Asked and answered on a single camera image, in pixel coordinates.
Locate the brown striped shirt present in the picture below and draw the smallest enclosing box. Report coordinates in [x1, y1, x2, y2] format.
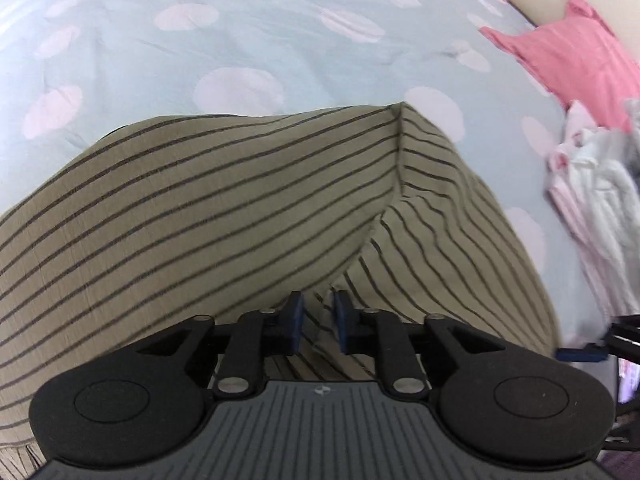
[0, 101, 563, 466]

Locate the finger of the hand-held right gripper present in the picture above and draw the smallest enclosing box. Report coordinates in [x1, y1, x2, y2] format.
[557, 314, 640, 364]

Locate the stack of folded clothes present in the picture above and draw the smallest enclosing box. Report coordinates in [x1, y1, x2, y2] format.
[544, 99, 640, 323]

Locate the dark pink pillow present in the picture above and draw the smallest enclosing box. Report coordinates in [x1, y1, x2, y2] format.
[479, 0, 640, 133]

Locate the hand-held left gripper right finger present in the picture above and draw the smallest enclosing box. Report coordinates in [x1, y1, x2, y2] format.
[332, 290, 508, 397]

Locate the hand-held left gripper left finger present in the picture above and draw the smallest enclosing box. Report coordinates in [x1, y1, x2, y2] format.
[134, 291, 306, 397]

